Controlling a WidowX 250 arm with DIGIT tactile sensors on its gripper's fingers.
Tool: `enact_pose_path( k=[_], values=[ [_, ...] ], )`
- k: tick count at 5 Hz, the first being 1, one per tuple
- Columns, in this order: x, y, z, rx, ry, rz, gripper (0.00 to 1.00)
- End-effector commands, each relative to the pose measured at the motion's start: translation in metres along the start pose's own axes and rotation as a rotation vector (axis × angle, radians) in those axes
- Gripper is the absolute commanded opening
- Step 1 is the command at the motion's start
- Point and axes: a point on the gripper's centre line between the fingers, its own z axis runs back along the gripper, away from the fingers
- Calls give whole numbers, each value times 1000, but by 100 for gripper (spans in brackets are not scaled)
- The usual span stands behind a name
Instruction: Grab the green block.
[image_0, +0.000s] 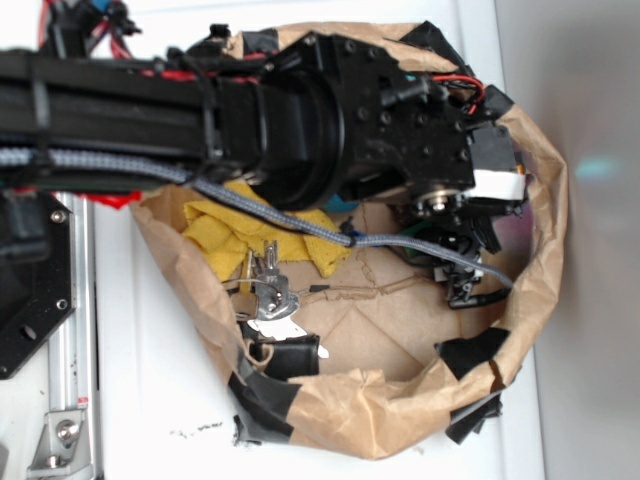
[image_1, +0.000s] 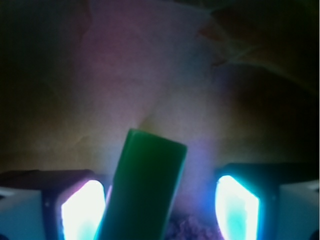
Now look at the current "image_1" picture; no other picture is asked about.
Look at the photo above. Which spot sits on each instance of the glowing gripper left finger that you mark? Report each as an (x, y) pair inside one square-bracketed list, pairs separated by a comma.
[(50, 205)]

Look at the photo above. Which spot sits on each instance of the green rectangular block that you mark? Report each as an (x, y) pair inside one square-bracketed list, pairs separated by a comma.
[(143, 188)]

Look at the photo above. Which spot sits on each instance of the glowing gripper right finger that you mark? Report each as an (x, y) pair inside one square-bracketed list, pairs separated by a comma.
[(268, 201)]

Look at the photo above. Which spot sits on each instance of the brown paper bag bin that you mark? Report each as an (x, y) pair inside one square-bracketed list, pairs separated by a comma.
[(237, 81)]

